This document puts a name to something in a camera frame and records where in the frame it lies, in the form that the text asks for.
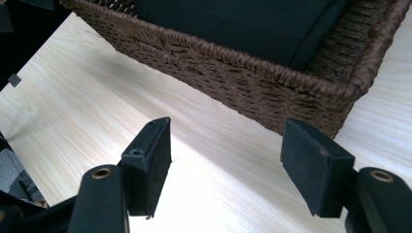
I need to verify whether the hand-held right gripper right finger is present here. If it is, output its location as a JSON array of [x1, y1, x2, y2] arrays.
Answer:
[[280, 117, 357, 218]]

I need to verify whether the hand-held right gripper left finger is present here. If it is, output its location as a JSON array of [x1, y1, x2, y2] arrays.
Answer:
[[120, 116, 173, 217]]

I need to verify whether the brown woven basket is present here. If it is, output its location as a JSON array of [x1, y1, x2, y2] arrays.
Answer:
[[58, 0, 412, 139]]

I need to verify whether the black cloth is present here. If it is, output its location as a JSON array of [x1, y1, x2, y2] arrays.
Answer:
[[133, 0, 353, 72]]

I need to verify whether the small dark square marker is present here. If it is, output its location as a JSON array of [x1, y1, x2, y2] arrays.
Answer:
[[7, 73, 23, 88]]

